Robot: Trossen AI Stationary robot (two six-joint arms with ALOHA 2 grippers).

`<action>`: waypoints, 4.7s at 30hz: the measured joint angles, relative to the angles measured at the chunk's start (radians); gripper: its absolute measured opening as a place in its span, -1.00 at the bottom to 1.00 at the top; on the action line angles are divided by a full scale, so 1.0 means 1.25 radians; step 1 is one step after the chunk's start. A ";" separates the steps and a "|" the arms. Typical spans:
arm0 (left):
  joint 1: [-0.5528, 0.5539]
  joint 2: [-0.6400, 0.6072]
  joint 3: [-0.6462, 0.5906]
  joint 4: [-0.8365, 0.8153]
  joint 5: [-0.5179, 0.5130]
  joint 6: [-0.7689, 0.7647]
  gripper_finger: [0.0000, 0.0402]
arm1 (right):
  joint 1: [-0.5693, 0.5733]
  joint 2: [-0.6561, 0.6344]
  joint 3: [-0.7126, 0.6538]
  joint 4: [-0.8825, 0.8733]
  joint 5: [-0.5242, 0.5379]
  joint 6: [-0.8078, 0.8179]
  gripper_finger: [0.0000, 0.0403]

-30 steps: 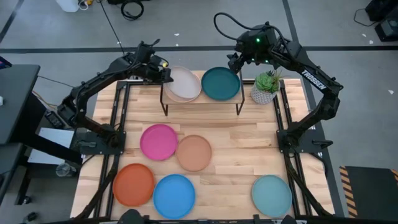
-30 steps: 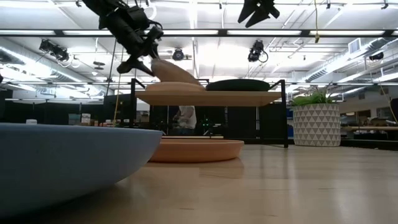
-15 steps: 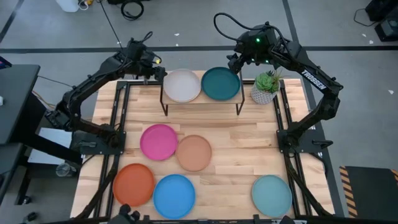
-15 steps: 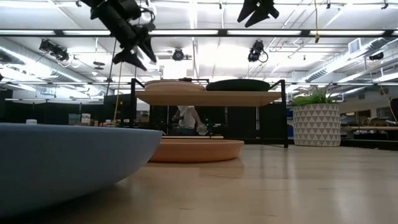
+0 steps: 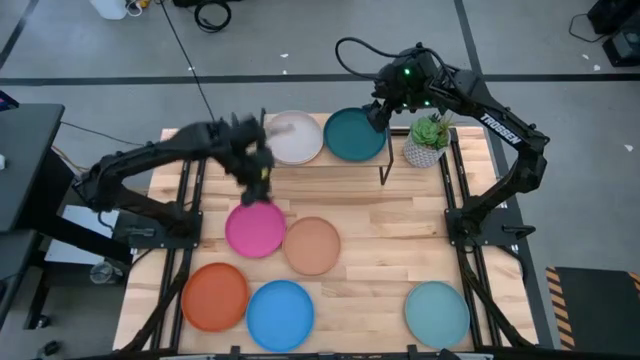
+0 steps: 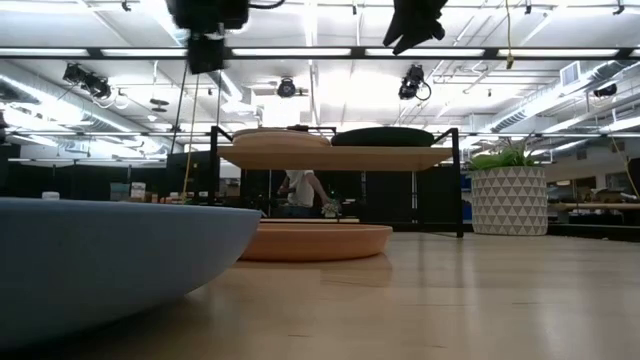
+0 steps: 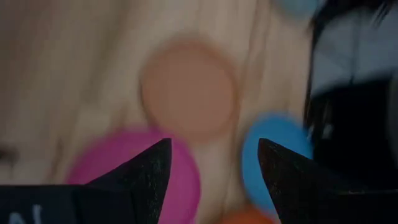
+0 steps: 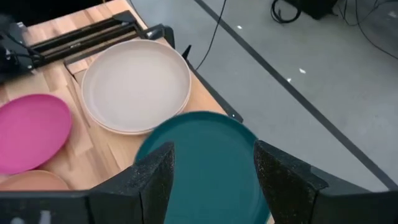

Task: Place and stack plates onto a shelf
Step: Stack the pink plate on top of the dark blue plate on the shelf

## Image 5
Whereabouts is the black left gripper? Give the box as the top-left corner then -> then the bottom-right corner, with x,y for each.
222,117 -> 276,208

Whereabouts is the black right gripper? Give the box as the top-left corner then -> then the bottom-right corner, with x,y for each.
362,47 -> 444,134

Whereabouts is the dark teal plate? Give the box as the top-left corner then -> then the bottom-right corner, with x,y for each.
323,106 -> 388,163

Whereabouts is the pale pink plate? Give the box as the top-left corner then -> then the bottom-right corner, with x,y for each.
264,109 -> 325,166

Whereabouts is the bright blue plate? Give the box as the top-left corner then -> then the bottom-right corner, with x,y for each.
245,279 -> 316,353

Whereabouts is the magenta plate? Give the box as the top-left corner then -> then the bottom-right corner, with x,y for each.
224,200 -> 287,260

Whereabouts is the succulent in white pot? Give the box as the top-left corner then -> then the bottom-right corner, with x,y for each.
402,112 -> 456,169

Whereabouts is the tan plate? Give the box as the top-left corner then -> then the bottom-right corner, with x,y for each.
282,216 -> 342,277

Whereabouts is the orange plate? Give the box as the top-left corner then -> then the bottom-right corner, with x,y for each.
180,262 -> 250,333

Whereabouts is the clear glass jar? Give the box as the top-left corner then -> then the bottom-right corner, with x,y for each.
89,260 -> 124,285

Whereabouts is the white floor panel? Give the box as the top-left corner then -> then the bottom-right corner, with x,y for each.
44,203 -> 122,266

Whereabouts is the light teal plate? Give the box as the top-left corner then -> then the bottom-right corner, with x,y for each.
403,280 -> 472,350

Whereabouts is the black side desk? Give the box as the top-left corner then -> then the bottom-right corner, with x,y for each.
0,102 -> 134,331

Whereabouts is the white container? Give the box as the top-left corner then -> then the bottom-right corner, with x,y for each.
89,0 -> 129,21

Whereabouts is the black equipment case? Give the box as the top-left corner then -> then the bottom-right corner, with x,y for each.
587,0 -> 640,69

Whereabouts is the black mat with hazard stripes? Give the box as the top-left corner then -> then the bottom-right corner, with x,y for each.
544,265 -> 640,351

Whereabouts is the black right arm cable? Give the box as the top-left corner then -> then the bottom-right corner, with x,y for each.
333,36 -> 401,82

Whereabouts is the black aluminium table frame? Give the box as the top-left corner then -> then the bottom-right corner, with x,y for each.
119,127 -> 536,360

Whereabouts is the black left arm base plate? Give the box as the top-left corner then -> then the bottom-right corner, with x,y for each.
112,209 -> 204,250

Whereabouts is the thin black floor cable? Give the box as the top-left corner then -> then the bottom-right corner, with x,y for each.
158,0 -> 217,122

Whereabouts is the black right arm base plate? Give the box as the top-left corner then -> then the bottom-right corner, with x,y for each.
444,207 -> 536,247

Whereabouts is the coiled black cable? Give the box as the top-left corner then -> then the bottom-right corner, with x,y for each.
193,0 -> 233,34

